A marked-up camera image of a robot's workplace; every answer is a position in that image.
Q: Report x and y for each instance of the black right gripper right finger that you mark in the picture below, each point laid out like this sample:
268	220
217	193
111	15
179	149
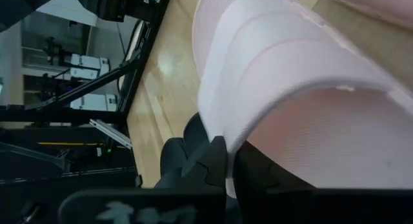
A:
255	175

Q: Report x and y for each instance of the silver metal bracket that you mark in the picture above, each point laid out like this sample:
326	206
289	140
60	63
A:
111	133

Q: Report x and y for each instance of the white equipment box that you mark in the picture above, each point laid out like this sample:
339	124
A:
90	66
95	102

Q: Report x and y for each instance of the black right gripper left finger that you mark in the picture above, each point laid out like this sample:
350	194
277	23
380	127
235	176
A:
193	166

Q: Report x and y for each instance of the pink foam slide sandal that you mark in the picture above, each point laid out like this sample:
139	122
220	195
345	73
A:
274	56

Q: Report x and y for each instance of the black rig frame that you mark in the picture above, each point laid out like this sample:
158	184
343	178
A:
64	115

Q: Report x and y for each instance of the black equipment block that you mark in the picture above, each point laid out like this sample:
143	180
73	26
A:
109	4

